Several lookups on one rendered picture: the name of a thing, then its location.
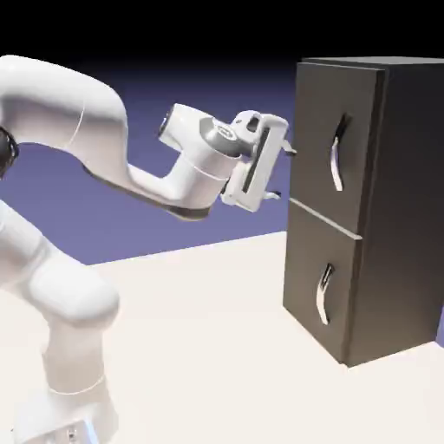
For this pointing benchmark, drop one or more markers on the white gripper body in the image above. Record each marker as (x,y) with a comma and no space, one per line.
(262,163)

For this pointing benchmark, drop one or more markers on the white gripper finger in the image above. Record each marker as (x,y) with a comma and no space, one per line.
(289,149)
(273,195)

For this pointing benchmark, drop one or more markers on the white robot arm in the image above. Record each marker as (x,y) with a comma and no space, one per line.
(86,118)

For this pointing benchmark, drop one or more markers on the dark cabinet door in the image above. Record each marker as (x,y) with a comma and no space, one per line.
(319,145)
(312,277)

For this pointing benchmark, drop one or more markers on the dark wood cabinet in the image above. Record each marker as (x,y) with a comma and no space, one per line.
(388,215)

